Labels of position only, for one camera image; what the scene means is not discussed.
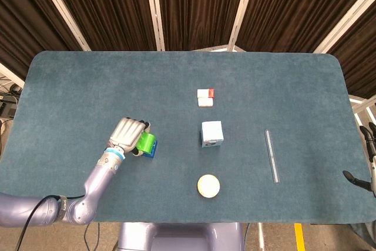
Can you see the dark brown curtain panel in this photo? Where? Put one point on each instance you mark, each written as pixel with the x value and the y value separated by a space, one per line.
pixel 199 7
pixel 359 57
pixel 299 7
pixel 26 18
pixel 108 10

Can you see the white metal frame rack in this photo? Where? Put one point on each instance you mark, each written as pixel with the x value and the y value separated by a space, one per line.
pixel 364 107

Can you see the clear thin rod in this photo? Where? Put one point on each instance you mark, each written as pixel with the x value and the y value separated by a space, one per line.
pixel 272 155

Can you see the white box with red end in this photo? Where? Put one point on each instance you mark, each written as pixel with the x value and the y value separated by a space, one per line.
pixel 204 93

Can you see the lavender left robot arm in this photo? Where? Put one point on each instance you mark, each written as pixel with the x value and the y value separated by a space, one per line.
pixel 97 177

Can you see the yellow floor tape strip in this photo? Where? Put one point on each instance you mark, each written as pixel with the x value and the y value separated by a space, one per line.
pixel 299 237

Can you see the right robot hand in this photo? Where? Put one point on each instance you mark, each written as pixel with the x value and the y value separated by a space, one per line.
pixel 373 168

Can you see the light blue cube box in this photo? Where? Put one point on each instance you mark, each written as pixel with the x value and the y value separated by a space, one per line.
pixel 212 134

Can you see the green toy brick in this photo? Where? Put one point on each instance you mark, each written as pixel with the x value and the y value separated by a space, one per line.
pixel 146 142

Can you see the black device box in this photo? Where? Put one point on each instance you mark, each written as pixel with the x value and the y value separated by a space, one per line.
pixel 7 105

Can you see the lavender robot torso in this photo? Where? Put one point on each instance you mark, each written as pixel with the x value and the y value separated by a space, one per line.
pixel 182 237

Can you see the blue felt table cover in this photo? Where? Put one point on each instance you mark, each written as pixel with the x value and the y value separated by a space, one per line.
pixel 176 71

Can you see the white floor tape strip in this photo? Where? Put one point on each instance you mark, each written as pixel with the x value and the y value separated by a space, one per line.
pixel 261 237

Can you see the cream round ball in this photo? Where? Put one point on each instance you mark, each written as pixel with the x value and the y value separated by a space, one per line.
pixel 208 185

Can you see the plain white small box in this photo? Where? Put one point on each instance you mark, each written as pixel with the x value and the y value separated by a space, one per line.
pixel 205 102

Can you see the blue toy brick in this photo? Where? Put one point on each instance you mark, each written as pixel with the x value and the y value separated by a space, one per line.
pixel 153 151

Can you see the white partition frame post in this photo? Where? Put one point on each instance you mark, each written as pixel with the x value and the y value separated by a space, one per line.
pixel 155 13
pixel 346 21
pixel 10 74
pixel 242 13
pixel 63 13

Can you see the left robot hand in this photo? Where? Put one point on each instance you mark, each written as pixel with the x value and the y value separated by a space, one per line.
pixel 127 133

